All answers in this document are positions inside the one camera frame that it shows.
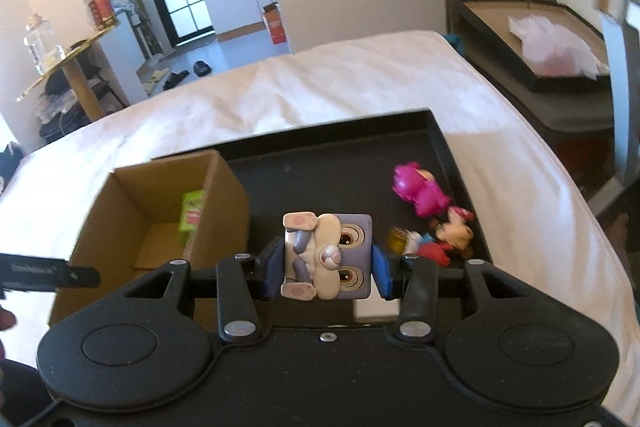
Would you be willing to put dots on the brown cardboard box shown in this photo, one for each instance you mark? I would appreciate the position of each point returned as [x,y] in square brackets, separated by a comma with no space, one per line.
[132,227]

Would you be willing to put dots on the white power adapter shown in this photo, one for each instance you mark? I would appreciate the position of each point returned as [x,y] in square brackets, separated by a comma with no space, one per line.
[376,311]

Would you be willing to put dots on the white plastic bag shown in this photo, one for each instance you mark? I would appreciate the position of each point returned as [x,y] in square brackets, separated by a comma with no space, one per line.
[552,50]

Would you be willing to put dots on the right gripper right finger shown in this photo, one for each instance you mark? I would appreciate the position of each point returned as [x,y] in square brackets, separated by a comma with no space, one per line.
[413,281]

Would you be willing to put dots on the grey rabbit cube toy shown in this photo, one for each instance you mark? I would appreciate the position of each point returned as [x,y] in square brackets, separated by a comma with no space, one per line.
[327,257]

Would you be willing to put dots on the person's left hand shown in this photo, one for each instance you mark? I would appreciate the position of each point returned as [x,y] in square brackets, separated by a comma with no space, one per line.
[7,321]

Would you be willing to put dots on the red tin can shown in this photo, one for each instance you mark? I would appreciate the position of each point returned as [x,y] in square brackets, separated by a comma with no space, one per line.
[102,13]

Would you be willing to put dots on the magenta figurine toy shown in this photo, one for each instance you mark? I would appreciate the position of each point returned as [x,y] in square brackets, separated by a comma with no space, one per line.
[418,186]

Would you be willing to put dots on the round gold side table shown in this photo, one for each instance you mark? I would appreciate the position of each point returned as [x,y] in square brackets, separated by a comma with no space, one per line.
[75,77]

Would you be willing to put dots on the small yellow blue toy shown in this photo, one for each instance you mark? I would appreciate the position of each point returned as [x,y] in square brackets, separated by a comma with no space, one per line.
[403,242]

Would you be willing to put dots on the black shallow tray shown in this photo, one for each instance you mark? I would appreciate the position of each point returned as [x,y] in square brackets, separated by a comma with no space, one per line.
[346,167]

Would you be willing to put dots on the black slippers on floor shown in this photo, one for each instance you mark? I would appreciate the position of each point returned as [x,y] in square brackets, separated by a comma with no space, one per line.
[199,69]

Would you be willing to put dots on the orange box on floor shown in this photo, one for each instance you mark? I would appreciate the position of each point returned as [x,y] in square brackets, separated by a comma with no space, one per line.
[273,21]

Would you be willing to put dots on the Minnie mouse red figurine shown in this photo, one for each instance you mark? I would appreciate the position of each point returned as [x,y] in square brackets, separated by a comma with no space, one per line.
[450,239]

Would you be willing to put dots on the cardboard lined black tray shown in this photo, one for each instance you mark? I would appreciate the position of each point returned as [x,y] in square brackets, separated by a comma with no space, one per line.
[491,19]

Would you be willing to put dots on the green small box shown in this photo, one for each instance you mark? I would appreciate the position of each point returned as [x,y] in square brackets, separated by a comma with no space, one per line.
[192,204]

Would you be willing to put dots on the clear glass jar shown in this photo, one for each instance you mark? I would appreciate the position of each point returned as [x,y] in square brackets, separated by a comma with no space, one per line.
[42,44]

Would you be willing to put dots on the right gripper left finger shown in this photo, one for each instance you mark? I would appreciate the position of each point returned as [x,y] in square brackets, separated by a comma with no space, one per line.
[243,280]

